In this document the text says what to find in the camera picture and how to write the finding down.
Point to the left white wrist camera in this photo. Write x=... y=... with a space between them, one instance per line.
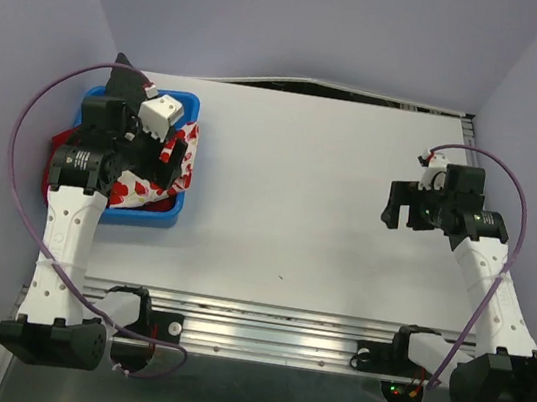
x=159 y=115

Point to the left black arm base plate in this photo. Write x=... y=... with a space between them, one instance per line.
x=158 y=325

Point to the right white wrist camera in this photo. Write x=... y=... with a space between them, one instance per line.
x=435 y=169

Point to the white red poppy skirt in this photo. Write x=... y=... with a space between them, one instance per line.
x=133 y=192

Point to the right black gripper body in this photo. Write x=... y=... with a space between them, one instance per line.
x=427 y=210

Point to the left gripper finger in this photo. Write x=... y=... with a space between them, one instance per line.
x=163 y=174
x=176 y=151

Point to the dark grey dotted skirt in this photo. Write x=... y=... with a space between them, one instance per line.
x=126 y=85

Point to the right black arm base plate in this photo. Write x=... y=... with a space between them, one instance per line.
x=373 y=357

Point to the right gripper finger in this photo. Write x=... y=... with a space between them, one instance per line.
x=390 y=215
x=402 y=193

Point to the aluminium frame rail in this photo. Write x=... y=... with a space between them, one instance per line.
x=240 y=352

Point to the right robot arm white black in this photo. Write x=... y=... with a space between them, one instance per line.
x=450 y=198

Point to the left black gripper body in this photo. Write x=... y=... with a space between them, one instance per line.
x=141 y=150

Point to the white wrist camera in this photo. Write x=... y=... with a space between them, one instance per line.
x=159 y=115
x=435 y=169

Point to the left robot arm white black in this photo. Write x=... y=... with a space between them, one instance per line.
x=50 y=328

